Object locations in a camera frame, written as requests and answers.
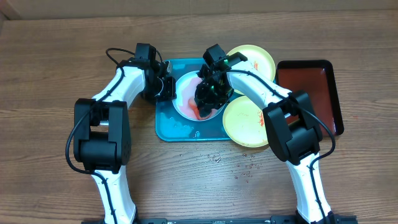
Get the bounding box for light blue plate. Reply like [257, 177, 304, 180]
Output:
[172, 70, 226, 122]

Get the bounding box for pink cleaning sponge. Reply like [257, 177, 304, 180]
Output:
[188, 98, 216, 120]

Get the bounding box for yellow plate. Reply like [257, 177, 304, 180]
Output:
[223, 96, 269, 147]
[228, 45, 276, 81]

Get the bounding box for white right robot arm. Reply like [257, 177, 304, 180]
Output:
[194, 59, 333, 223]

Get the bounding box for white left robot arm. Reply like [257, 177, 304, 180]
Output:
[65, 59, 175, 223]

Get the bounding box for teal plastic tray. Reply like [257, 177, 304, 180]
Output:
[155, 58, 229, 142]

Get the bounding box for black tray with red liquid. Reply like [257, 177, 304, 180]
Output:
[275, 60, 344, 136]

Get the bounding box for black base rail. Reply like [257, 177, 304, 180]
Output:
[81, 214, 358, 224]

